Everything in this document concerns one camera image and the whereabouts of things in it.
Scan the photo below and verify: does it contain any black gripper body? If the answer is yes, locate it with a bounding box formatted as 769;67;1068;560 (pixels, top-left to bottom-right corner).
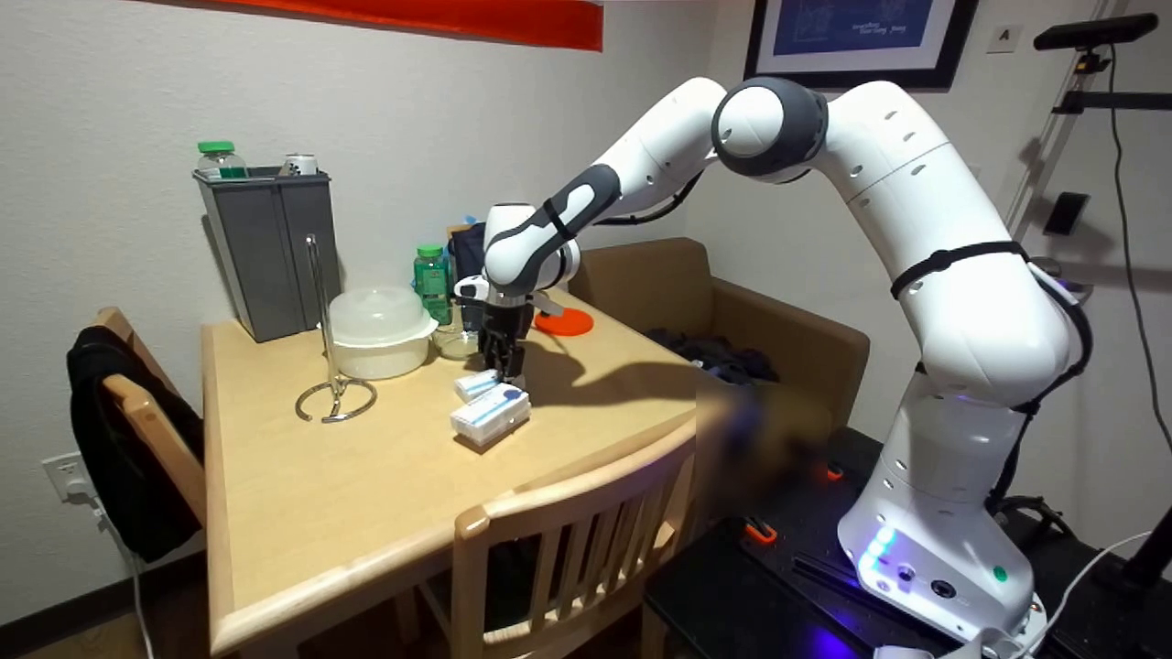
471;295;542;359

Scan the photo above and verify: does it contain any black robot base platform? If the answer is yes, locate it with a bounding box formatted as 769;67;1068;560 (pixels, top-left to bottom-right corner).
637;426;1172;659

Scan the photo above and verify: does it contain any clear glass bowl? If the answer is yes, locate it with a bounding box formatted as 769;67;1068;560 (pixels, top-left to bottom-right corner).
431;304;487;364

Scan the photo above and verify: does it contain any orange round lid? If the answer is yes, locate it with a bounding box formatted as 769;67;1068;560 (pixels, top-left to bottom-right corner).
531;304;598;341

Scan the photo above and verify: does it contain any dark navy bag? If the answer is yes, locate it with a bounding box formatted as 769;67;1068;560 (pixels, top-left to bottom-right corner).
444;216;493;332

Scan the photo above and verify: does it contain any green plastic bottle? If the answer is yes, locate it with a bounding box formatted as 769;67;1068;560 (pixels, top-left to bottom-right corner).
411;240;454;331

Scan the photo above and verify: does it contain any white lidded plastic bowl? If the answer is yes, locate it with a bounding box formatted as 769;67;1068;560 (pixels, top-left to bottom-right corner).
317;286;441;384

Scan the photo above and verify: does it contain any wooden slat-back chair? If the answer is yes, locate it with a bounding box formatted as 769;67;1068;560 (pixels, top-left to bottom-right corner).
413;395;744;659

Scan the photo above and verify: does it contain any black clothes pile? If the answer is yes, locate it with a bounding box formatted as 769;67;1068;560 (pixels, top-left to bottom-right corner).
651;321;785;395

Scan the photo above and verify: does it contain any purple cloth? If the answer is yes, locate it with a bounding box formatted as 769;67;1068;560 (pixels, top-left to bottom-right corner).
724;395;773;460

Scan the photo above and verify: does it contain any grey plastic bin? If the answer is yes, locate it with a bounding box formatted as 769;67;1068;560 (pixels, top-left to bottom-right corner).
192;166;346;349

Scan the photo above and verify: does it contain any brown armchair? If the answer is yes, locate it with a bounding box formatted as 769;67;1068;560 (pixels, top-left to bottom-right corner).
563;236;872;491

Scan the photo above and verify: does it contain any green-lidded jar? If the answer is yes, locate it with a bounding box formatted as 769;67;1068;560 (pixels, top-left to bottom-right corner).
195;140;241;183

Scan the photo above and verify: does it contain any wooden chair with jacket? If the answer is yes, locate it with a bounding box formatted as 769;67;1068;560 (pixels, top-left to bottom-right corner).
93;304;214;564

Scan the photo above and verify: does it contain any metal wire holder stand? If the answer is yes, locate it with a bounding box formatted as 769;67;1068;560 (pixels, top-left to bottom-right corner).
291;229;381;430

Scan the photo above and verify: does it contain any red wall banner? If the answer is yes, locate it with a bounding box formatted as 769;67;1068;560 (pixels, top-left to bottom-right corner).
131;0;609;54

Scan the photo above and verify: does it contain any white power cable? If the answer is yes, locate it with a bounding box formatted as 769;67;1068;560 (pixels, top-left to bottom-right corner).
85;486;159;659

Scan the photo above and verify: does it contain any white wall outlet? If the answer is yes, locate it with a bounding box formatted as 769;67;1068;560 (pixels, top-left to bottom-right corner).
42;452;101;509

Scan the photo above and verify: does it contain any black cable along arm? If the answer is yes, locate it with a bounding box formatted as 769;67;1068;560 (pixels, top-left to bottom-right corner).
891;239;1095;408

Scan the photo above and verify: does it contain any black camera stand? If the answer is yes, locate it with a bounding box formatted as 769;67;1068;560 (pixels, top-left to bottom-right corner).
1030;10;1172;589

